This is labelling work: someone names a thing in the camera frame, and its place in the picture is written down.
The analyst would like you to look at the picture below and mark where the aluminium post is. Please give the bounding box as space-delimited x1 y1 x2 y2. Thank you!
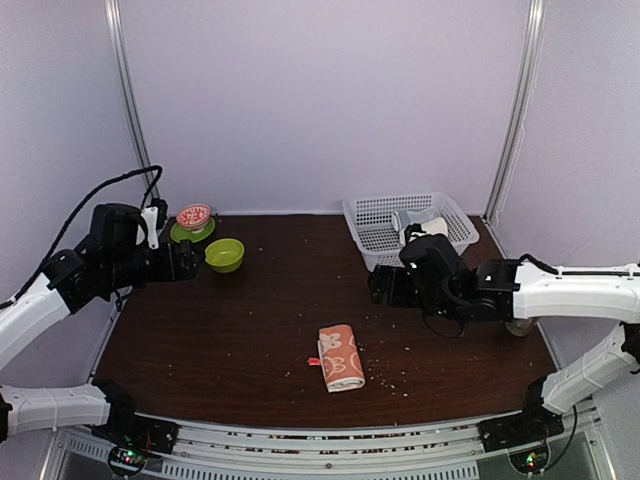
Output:
103 0 168 226
484 0 547 227

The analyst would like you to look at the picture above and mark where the right aluminium post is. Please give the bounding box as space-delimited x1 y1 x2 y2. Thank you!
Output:
484 0 547 227

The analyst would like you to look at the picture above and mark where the green plate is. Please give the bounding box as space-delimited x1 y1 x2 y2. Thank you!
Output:
169 217 216 243

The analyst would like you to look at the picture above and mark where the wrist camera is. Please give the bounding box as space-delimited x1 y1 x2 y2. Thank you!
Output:
87 203 142 252
399 234 469 295

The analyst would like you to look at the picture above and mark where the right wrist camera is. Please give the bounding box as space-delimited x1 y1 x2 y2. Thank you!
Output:
399 234 469 295

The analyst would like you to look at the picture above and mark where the red patterned bowl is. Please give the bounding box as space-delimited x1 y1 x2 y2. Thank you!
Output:
176 203 211 232

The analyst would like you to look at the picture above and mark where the green bowl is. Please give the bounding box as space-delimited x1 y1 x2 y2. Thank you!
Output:
205 238 245 274

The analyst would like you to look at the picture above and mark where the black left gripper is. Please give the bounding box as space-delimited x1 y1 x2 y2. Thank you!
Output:
104 238 204 290

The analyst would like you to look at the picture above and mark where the aluminium front rail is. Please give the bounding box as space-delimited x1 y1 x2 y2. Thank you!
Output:
39 392 616 480

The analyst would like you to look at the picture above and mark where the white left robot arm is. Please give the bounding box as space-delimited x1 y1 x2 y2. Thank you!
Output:
1 242 204 446

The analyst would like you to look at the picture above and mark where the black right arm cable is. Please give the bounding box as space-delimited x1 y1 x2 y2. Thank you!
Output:
539 404 581 466

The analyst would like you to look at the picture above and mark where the orange patterned towel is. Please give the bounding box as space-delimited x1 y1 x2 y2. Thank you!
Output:
307 324 366 394

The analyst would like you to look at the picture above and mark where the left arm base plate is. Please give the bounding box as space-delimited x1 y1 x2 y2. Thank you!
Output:
91 415 179 455

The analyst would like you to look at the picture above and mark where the white towel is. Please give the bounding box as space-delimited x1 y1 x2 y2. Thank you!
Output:
421 217 449 237

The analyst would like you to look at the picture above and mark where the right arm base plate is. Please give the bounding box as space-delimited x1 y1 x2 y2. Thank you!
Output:
477 413 564 452

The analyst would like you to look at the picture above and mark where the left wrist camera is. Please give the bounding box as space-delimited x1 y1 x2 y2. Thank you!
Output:
87 203 142 252

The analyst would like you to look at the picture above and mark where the rolled grey towel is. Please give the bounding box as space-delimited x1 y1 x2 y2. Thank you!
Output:
391 207 440 232

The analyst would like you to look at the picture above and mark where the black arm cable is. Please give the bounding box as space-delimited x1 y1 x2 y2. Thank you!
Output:
539 404 581 466
0 164 165 311

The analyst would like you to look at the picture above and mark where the left aluminium post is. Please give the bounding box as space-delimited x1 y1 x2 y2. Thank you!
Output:
103 0 168 226

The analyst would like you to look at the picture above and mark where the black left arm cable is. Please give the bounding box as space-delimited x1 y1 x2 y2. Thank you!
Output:
0 164 165 311

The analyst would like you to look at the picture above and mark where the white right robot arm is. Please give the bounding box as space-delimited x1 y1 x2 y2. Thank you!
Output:
368 226 639 442

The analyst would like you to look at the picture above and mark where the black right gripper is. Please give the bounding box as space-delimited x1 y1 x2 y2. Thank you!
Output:
368 265 461 321

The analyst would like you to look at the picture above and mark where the white plastic basket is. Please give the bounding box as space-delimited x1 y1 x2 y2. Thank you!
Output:
342 192 480 272

